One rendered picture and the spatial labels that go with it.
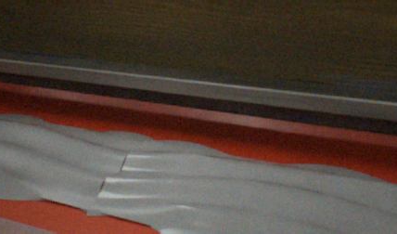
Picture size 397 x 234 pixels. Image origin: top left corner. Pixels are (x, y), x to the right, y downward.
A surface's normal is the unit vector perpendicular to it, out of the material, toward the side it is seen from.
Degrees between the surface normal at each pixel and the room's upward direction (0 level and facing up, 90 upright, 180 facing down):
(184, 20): 90
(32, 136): 33
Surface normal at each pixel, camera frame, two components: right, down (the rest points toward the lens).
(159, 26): -0.40, 0.50
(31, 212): -0.10, -0.85
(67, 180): -0.36, -0.46
